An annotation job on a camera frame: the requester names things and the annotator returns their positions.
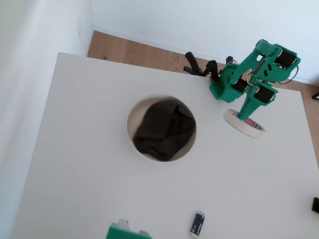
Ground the green printed part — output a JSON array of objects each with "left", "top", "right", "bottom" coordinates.
[{"left": 106, "top": 223, "right": 153, "bottom": 239}]

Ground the white plastic piece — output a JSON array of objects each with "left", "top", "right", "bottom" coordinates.
[{"left": 117, "top": 218, "right": 132, "bottom": 231}]

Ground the blue and white eraser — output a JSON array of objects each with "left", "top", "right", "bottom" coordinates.
[{"left": 189, "top": 211, "right": 207, "bottom": 238}]

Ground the white masking tape roll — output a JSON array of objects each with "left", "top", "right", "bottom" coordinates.
[{"left": 223, "top": 108, "right": 266, "bottom": 139}]

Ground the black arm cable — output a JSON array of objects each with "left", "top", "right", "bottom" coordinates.
[{"left": 277, "top": 65, "right": 300, "bottom": 85}]

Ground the white bowl with dark cloth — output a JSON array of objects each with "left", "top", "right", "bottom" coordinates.
[{"left": 126, "top": 94, "right": 197, "bottom": 163}]

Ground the dark grey cloth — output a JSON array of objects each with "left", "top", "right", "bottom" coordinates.
[{"left": 133, "top": 100, "right": 196, "bottom": 162}]

